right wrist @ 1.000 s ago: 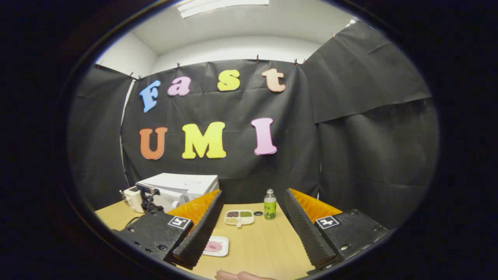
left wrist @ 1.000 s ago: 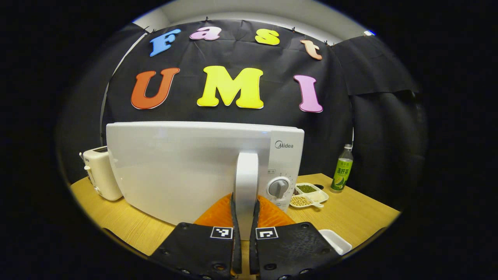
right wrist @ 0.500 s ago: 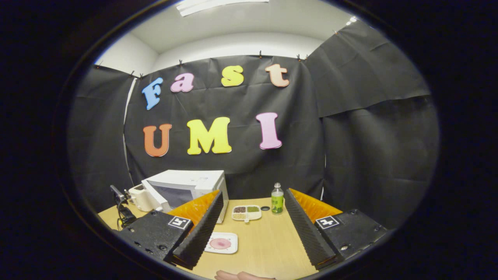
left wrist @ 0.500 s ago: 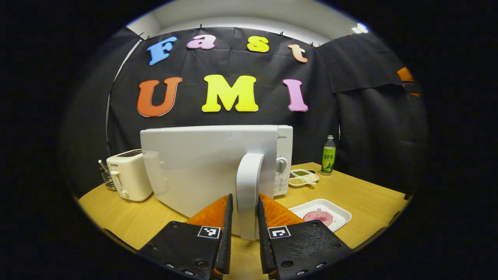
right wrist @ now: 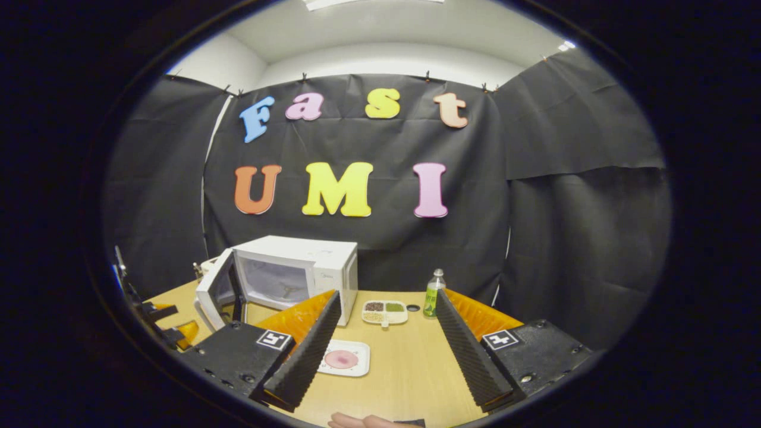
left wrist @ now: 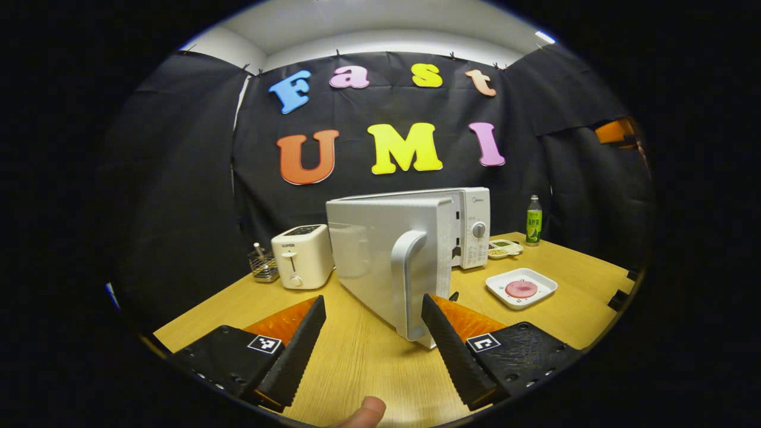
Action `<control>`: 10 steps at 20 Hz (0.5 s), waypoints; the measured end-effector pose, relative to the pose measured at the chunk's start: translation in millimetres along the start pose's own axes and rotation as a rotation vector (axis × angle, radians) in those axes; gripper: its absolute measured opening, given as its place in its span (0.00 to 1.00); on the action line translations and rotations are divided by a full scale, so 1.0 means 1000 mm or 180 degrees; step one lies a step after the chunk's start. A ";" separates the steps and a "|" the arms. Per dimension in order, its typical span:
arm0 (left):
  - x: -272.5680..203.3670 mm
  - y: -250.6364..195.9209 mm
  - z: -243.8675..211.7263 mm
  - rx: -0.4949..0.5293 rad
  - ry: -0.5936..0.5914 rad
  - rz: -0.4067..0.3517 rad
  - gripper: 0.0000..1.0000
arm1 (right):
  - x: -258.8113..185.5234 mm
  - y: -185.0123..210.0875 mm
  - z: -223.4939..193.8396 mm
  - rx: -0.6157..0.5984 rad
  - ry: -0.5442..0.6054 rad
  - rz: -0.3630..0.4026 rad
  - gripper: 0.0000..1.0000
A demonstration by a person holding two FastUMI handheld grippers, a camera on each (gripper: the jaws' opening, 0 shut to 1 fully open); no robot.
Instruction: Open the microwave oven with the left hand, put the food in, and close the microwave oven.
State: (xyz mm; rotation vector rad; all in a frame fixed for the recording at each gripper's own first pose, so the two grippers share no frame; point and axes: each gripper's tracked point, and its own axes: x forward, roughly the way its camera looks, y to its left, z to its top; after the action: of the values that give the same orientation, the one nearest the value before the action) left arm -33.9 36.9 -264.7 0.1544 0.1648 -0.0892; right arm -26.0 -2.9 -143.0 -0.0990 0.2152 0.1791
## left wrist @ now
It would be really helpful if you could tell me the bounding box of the white toaster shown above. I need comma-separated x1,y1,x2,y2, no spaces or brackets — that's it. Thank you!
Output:
271,224,335,291

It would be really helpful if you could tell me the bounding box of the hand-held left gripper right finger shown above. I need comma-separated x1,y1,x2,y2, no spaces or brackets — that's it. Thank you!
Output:
421,293,583,412

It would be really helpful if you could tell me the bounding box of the white square plate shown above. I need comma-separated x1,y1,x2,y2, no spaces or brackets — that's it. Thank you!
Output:
485,267,558,311

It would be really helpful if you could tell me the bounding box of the white divided dish of beans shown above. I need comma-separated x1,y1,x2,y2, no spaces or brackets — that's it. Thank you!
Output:
488,239,524,260

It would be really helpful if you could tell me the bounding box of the green drink bottle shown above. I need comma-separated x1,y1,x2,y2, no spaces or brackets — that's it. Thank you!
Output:
526,195,543,247

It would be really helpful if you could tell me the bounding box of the metal wire basket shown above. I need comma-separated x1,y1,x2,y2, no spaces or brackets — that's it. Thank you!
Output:
248,247,280,283

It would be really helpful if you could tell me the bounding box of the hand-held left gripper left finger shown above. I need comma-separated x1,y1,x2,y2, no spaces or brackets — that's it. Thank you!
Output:
171,295,327,411

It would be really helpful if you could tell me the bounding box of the white microwave oven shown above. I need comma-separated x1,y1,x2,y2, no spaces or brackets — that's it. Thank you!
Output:
326,187,492,350

